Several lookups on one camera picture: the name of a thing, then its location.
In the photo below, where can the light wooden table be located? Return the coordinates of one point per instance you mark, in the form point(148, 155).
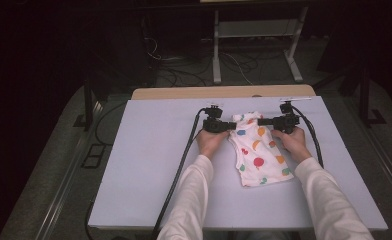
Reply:
point(217, 91)

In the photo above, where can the white fruit-print pants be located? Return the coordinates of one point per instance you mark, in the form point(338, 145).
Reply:
point(257, 156)

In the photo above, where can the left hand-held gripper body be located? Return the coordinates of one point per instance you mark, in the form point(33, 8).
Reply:
point(212, 125)

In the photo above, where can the white metal stand frame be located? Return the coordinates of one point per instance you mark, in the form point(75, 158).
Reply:
point(216, 46)

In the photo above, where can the black metal stand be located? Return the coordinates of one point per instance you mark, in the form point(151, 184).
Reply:
point(88, 106)
point(365, 100)

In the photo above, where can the black rectangular floor frame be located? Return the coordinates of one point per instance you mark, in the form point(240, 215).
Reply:
point(93, 156)

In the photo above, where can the person's left hand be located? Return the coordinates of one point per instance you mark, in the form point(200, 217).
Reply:
point(209, 141)

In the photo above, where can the person's right hand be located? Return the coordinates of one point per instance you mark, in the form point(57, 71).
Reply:
point(295, 143)

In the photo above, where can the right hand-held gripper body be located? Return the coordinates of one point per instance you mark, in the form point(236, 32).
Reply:
point(285, 122)

